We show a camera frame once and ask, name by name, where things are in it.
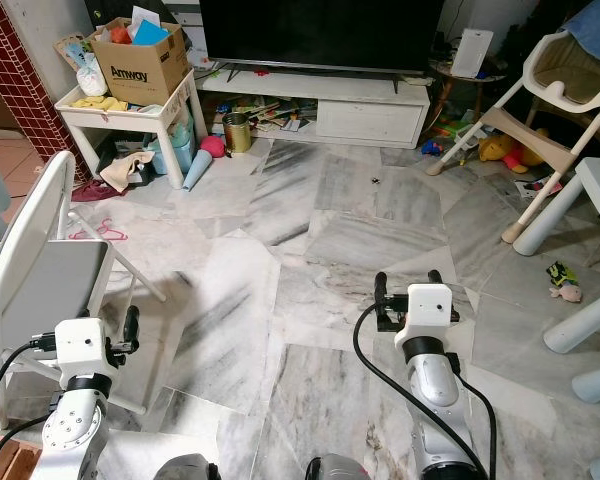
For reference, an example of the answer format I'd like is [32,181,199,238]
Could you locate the grey white folding chair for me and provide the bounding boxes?
[0,149,173,417]

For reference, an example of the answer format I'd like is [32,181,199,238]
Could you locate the pink clothes hanger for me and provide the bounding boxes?
[67,219,127,244]

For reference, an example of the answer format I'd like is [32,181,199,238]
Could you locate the green black small toy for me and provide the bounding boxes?
[546,260,579,287]

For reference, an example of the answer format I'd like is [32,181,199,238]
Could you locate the small pink toy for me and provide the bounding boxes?
[549,283,584,304]

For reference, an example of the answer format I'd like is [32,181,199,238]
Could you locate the magenta cloth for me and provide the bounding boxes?
[74,179,117,204]

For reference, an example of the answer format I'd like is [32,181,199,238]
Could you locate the grey robot left leg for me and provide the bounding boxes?
[154,455,207,480]

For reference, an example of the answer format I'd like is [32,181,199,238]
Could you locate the grey robot leg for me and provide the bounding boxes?
[154,455,207,480]
[304,455,372,480]

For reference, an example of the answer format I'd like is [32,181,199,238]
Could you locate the yellow plush toy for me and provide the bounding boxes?
[477,132,547,172]

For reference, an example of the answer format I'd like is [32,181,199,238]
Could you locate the beige crumpled cloth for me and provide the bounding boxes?
[99,151,157,194]

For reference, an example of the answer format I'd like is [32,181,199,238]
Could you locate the brown wooden slats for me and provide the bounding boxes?
[0,434,37,480]

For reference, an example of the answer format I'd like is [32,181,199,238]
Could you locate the grey robot right leg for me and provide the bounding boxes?
[304,455,372,480]

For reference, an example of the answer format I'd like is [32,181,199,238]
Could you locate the light blue cone tube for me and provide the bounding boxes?
[182,149,214,192]

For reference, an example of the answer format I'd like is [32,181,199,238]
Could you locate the white wooden-legged high chair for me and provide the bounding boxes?
[427,27,600,245]

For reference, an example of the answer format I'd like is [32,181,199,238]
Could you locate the white television console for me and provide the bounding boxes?
[194,67,432,150]

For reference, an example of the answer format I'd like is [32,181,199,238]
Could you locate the pale blue plastic table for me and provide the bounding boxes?
[511,156,600,480]

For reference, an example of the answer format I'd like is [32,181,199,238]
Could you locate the pink round toy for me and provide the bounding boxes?
[198,134,228,162]

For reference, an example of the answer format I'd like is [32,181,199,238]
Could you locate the small white plastic table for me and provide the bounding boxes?
[55,69,207,192]

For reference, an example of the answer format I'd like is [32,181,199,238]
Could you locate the dark brown side stool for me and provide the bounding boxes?
[427,59,507,127]

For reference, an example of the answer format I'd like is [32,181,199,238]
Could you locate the gold metal can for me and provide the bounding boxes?
[221,111,254,156]

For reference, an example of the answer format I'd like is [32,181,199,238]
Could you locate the white flat device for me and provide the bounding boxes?
[449,27,495,80]

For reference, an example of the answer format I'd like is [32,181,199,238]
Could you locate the white printed plastic pack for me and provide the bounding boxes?
[76,54,110,99]

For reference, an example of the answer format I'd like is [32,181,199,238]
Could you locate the brown Amway cardboard box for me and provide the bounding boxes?
[89,18,192,109]

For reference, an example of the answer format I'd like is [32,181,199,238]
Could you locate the black flat television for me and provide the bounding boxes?
[198,0,447,74]

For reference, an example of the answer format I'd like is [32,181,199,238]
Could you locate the blue flat packet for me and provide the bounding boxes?
[132,19,172,47]

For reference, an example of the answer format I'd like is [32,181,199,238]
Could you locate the blue cloth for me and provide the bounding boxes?
[564,0,600,52]

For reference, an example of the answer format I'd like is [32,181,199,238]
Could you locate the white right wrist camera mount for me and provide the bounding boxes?
[404,283,459,342]

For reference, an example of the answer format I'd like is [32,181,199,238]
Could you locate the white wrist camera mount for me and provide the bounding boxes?
[54,317,114,380]
[404,283,459,342]

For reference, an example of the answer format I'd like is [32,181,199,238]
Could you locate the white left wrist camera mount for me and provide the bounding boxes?
[54,317,114,380]

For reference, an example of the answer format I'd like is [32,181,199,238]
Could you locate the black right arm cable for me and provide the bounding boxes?
[351,303,487,480]
[452,372,500,480]

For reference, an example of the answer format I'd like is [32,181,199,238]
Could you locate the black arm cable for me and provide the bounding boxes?
[452,372,500,480]
[0,416,49,480]
[351,303,487,480]
[0,334,57,421]

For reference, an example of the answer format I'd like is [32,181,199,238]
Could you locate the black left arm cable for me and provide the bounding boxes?
[0,416,49,480]
[0,334,57,421]

